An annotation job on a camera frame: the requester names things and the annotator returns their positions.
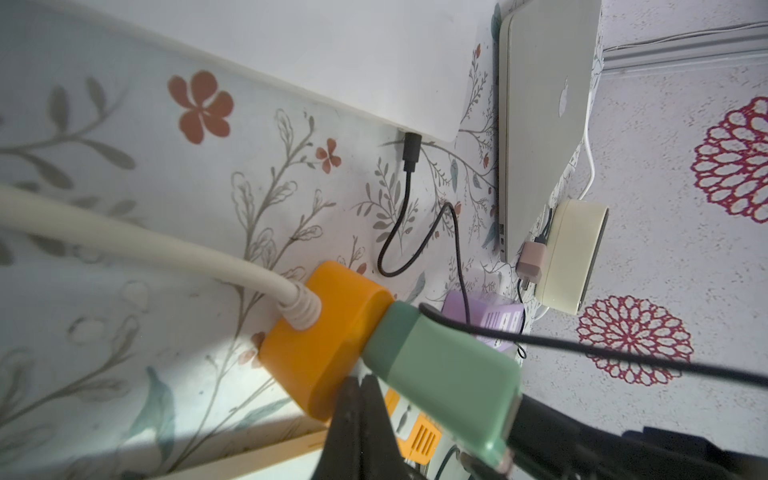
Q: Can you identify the green charger plug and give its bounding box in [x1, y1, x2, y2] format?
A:
[362, 301, 521, 474]

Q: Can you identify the pink charger plug purple strip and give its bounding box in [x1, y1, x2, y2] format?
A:
[515, 241, 548, 284]

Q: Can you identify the white laptop back left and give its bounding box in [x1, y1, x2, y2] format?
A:
[57, 1, 492, 141]

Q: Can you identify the white laptop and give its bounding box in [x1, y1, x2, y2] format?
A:
[160, 430, 327, 480]
[57, 1, 492, 141]

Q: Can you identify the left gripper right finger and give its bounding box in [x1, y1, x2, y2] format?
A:
[361, 375, 410, 480]

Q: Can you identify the purple power strip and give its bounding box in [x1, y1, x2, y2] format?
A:
[441, 290, 525, 334]

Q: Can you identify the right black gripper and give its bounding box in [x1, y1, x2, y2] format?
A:
[507, 395, 767, 479]

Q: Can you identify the white laptop front left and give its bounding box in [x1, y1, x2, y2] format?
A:
[160, 430, 327, 480]

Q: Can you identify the orange power strip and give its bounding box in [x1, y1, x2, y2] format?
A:
[259, 261, 397, 427]

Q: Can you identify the white power cable left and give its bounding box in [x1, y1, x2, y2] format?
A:
[0, 182, 323, 331]

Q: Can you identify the cream box green display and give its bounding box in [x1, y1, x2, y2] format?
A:
[535, 199, 609, 315]

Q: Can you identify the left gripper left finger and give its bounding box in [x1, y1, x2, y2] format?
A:
[311, 377, 362, 480]

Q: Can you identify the silver laptop back right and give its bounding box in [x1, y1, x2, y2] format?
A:
[498, 0, 602, 263]

